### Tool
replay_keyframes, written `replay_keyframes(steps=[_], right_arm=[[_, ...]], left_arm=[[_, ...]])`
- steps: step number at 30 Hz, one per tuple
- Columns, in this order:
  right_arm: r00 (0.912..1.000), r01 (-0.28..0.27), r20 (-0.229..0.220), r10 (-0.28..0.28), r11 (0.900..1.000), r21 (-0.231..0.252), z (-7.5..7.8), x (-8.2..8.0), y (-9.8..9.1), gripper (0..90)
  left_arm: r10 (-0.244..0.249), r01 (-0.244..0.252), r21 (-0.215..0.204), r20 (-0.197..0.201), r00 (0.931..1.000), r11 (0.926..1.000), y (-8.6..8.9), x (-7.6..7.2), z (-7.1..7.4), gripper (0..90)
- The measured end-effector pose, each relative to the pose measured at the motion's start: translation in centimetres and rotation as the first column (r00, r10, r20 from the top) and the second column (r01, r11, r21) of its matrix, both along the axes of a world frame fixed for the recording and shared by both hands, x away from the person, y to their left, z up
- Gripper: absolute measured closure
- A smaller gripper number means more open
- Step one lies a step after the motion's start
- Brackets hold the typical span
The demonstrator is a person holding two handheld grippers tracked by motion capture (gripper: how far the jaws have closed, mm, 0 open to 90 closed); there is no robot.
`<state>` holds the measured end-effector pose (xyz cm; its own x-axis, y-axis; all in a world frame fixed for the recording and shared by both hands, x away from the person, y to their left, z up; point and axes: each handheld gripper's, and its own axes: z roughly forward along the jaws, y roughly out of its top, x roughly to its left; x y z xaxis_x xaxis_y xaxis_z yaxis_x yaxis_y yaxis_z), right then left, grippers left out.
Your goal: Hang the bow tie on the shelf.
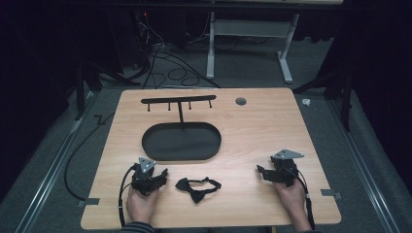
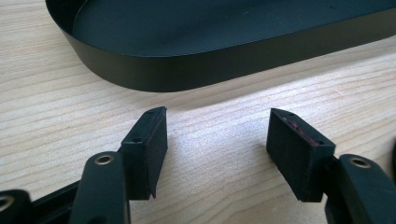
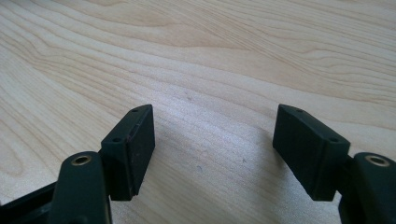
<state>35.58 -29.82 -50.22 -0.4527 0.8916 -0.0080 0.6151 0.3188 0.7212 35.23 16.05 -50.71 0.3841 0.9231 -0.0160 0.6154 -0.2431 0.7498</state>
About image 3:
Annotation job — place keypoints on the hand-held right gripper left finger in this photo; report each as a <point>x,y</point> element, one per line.
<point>129,155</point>

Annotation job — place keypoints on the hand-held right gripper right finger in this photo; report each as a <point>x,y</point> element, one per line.
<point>308,155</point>

